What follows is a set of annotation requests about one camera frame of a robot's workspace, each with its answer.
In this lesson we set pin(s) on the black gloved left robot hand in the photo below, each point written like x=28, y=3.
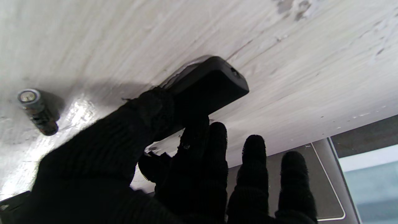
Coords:
x=93, y=174

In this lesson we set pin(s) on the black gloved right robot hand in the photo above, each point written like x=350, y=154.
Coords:
x=154, y=168

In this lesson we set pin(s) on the small cylindrical battery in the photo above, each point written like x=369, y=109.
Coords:
x=39, y=112

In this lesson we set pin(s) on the dark grey office chair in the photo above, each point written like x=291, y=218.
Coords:
x=323, y=186

